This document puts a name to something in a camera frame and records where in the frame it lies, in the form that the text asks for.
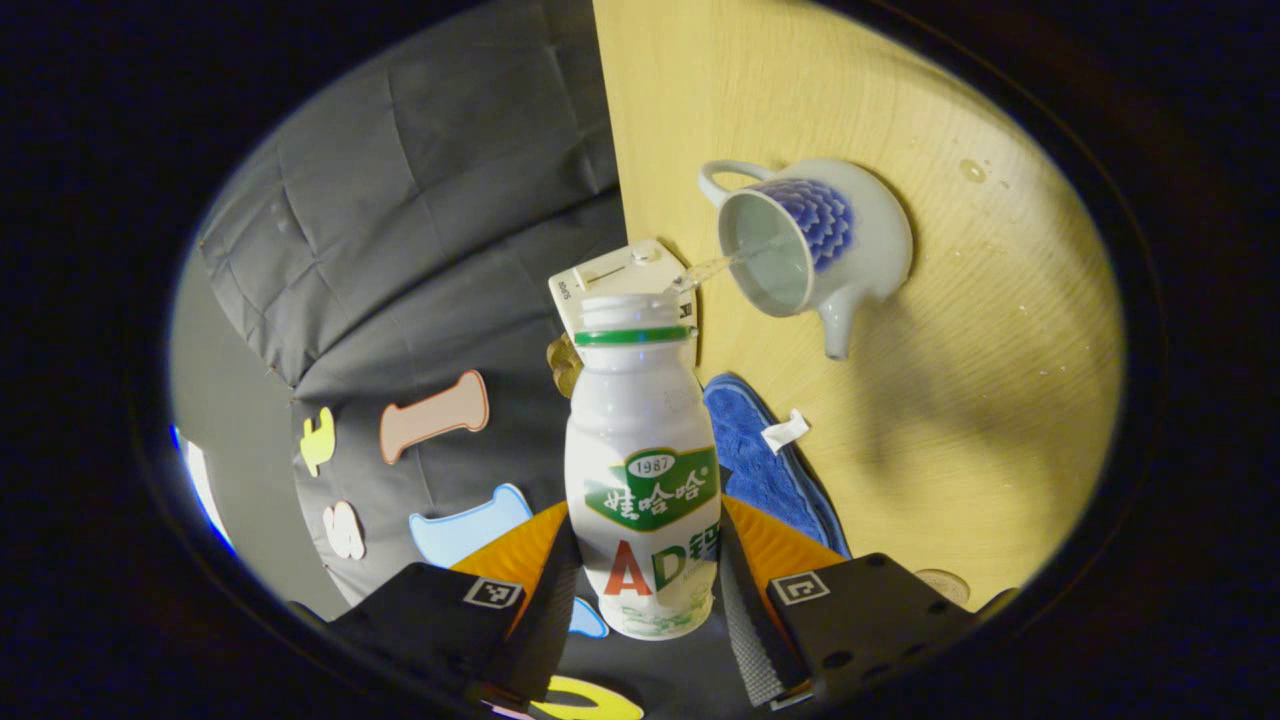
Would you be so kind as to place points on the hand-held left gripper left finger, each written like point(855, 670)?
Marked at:
point(550, 620)

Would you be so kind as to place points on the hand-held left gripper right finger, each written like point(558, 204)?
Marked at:
point(745, 620)

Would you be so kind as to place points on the round wooden coaster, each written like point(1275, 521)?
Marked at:
point(942, 585)

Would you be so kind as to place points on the white plastic water bottle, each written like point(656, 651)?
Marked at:
point(640, 420)

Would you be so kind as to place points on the white blue-patterned teacup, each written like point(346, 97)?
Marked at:
point(870, 250)

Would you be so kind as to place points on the blue folded cloth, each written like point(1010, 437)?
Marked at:
point(760, 460)

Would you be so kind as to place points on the brown bread slice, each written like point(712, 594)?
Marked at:
point(563, 365)

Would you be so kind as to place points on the white toaster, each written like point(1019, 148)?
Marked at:
point(610, 275)

